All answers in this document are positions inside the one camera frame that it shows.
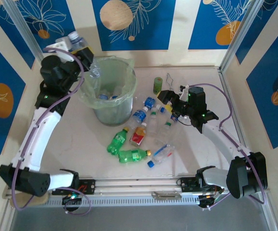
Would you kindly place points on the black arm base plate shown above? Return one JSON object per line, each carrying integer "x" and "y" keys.
{"x": 187, "y": 184}
{"x": 88, "y": 186}

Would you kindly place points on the aluminium frame post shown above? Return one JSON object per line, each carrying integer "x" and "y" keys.
{"x": 29, "y": 36}
{"x": 240, "y": 36}

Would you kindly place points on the clear bottle blue cap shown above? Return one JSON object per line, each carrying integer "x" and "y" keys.
{"x": 115, "y": 97}
{"x": 81, "y": 43}

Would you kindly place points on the metal latch plate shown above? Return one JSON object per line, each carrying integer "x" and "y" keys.
{"x": 166, "y": 195}

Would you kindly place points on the beige cork pad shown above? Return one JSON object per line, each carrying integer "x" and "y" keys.
{"x": 40, "y": 201}

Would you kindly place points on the red yellow label bottle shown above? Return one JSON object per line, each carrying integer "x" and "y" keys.
{"x": 137, "y": 137}

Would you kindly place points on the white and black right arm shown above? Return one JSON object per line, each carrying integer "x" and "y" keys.
{"x": 223, "y": 139}

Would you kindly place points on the aluminium table side rail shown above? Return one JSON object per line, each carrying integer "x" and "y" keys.
{"x": 225, "y": 84}

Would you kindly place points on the black controller board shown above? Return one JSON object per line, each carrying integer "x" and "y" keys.
{"x": 71, "y": 199}
{"x": 208, "y": 199}

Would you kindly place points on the clear bottle red blue label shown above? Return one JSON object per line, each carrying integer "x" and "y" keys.
{"x": 163, "y": 154}

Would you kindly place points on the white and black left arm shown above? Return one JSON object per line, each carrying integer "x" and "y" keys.
{"x": 38, "y": 137}

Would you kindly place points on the green bottle yellow cap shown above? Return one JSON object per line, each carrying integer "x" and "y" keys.
{"x": 116, "y": 142}
{"x": 131, "y": 156}

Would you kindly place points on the grey metal mesh bin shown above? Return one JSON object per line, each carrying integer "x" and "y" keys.
{"x": 115, "y": 113}

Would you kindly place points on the blue red white label bottle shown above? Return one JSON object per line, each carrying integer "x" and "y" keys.
{"x": 173, "y": 118}

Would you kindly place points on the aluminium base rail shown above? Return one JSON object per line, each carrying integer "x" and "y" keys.
{"x": 134, "y": 185}

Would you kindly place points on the green cylindrical can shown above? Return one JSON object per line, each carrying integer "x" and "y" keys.
{"x": 157, "y": 84}

